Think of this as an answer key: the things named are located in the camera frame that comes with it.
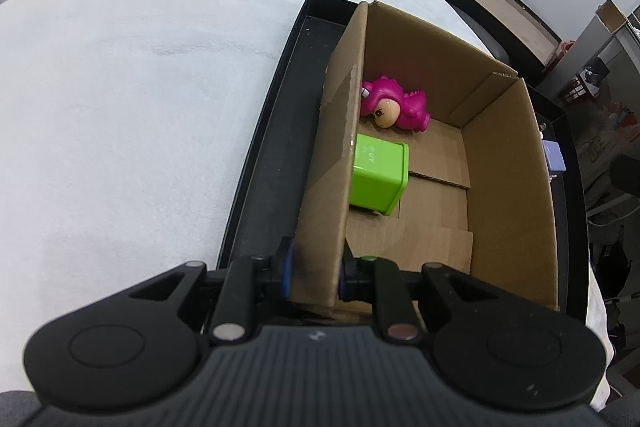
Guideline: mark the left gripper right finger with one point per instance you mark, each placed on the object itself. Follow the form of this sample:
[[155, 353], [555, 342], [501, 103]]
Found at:
[[378, 281]]

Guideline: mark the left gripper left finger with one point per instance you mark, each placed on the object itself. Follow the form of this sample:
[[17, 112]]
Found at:
[[243, 290]]

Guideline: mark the green plastic box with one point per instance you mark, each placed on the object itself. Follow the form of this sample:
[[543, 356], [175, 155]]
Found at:
[[380, 174]]

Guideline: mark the brown cardboard box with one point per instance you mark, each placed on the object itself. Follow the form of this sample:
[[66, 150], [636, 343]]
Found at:
[[478, 197]]

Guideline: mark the pink dinosaur figurine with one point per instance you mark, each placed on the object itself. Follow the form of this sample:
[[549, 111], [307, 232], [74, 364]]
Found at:
[[390, 105]]

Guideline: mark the lavender block figurine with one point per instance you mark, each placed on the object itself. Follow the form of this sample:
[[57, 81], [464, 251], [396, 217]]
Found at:
[[554, 157]]

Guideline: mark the black tray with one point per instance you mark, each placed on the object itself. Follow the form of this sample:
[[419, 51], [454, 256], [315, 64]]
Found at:
[[273, 182]]

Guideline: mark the brown board black frame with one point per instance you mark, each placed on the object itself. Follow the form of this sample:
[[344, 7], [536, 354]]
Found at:
[[512, 32]]

